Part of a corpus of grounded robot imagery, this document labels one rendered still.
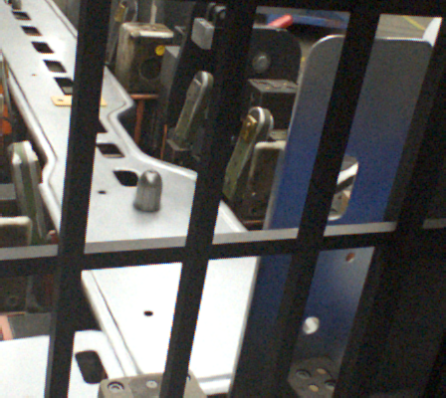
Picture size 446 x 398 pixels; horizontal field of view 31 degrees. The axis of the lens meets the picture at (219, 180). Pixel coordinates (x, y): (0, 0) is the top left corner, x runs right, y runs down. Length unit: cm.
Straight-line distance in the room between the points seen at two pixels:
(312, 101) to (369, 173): 8
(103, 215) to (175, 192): 12
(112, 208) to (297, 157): 47
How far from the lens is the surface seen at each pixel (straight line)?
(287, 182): 54
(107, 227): 93
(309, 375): 64
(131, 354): 74
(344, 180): 92
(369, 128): 56
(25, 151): 82
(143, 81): 144
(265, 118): 104
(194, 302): 16
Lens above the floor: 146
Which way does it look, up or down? 25 degrees down
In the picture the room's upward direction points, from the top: 11 degrees clockwise
